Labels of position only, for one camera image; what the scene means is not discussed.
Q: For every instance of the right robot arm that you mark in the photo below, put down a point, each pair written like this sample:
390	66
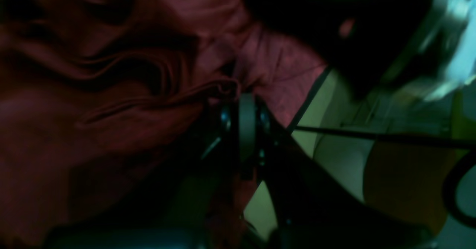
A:
425	48

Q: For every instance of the red long-sleeve T-shirt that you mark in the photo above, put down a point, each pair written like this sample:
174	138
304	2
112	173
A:
95	92

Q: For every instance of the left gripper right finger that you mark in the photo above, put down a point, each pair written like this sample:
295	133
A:
312	210

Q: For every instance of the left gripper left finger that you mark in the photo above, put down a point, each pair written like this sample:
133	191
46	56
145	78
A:
167	210

